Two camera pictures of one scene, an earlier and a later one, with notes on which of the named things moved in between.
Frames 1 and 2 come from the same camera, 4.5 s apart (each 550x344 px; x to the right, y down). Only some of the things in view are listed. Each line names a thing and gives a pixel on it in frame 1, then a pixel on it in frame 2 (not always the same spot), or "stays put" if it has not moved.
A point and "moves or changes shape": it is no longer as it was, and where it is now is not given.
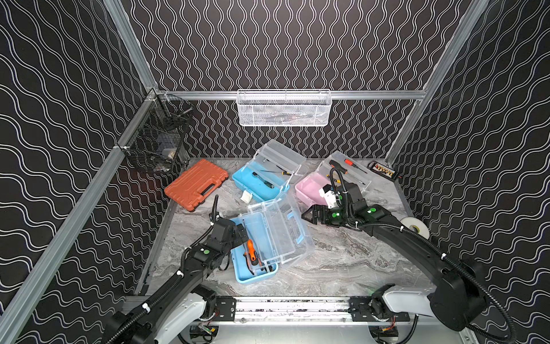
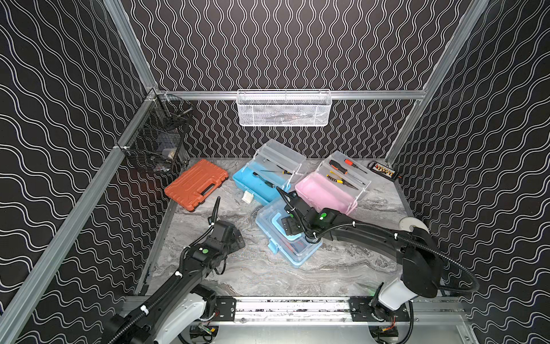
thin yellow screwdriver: x=283 y=173 stays put
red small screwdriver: x=350 y=163 stays put
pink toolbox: x=308 y=185 stays put
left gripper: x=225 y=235 stays put
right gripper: x=315 y=211 -> x=288 y=227
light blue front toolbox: x=276 y=238 moves or changes shape
